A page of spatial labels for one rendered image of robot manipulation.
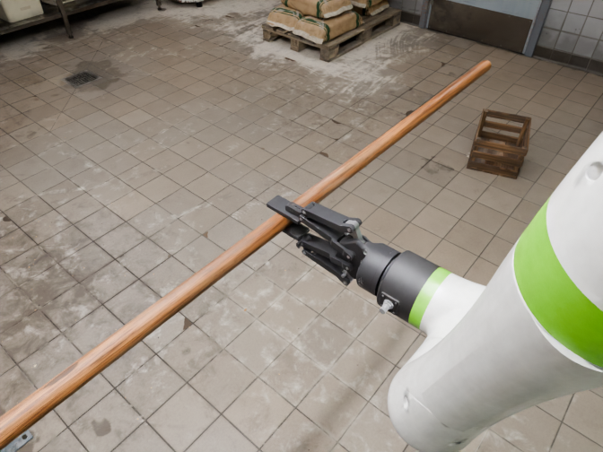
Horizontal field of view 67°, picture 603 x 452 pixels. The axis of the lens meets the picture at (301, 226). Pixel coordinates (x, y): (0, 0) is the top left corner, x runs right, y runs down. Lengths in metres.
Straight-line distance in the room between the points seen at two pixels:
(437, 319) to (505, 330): 0.29
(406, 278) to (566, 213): 0.39
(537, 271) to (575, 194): 0.05
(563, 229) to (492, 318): 0.10
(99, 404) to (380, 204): 1.70
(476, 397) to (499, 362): 0.07
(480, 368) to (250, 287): 1.88
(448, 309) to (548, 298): 0.34
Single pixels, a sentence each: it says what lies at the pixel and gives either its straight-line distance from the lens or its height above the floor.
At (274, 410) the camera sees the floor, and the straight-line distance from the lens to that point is 1.89.
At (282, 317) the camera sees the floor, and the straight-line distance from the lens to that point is 2.11.
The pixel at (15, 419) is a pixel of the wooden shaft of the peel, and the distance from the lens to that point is 0.64.
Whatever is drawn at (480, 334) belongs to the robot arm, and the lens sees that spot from 0.38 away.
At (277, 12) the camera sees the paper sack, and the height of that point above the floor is 0.28.
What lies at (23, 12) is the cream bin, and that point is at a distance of 5.20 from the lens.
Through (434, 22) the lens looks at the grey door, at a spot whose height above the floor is 0.07.
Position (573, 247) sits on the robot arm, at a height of 1.55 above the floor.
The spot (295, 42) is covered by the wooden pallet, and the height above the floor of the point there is 0.08.
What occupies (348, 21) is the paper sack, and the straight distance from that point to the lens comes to 4.47.
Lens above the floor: 1.71
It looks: 43 degrees down
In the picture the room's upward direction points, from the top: straight up
